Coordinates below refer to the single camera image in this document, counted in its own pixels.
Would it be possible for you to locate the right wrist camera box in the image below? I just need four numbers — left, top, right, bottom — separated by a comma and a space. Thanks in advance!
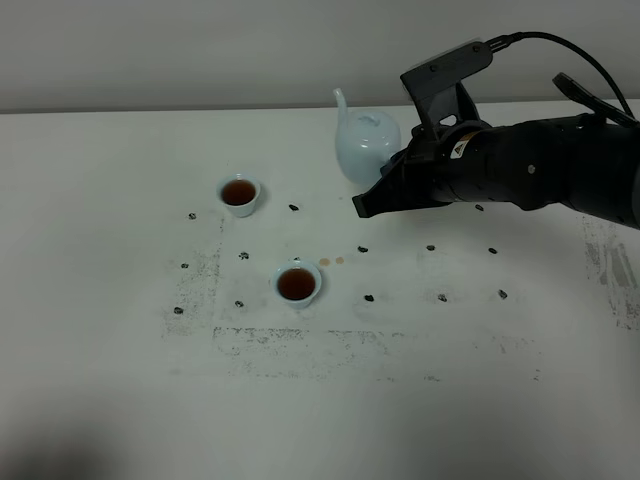
400, 41, 493, 141

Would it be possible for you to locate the light blue teacup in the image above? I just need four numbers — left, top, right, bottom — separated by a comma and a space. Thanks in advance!
216, 173, 261, 218
271, 260, 322, 310

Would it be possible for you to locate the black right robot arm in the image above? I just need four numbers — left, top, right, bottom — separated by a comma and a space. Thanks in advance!
353, 114, 639, 228

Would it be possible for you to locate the near light blue teacup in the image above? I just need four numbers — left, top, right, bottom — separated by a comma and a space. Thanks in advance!
271, 260, 322, 310

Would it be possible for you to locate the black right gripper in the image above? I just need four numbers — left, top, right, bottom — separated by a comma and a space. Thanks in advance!
352, 120, 488, 218

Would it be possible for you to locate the light blue porcelain teapot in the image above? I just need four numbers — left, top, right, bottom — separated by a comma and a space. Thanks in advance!
333, 88, 401, 187

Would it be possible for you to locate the far light blue teacup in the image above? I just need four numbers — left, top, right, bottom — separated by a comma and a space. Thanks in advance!
216, 173, 261, 218

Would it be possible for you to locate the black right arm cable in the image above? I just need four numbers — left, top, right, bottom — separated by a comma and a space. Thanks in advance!
487, 30, 639, 124

